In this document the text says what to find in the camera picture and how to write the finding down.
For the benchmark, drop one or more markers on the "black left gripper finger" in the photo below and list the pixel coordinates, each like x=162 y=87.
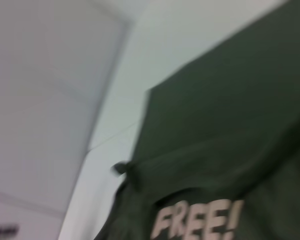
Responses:
x=120 y=168

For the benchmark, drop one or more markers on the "dark green shirt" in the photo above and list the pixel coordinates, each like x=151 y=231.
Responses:
x=227 y=125

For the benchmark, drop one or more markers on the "dark blurry background object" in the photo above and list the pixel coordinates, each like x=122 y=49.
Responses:
x=5 y=230

